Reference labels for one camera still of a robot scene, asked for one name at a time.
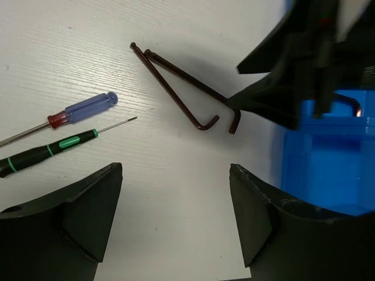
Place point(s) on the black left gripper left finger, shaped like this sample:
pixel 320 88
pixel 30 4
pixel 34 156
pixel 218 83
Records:
pixel 62 235

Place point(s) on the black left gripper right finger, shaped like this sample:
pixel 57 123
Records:
pixel 285 238

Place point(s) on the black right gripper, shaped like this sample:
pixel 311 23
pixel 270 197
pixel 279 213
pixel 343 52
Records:
pixel 319 60

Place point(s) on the long dark hex key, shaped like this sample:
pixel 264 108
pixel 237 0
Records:
pixel 346 106

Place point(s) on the short dark hex key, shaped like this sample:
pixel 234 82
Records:
pixel 147 63

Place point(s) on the black green precision screwdriver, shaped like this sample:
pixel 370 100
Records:
pixel 33 156

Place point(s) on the blue handled screwdriver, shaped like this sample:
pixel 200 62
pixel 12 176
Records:
pixel 71 115

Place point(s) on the blue plastic divided bin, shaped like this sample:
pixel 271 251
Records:
pixel 329 162

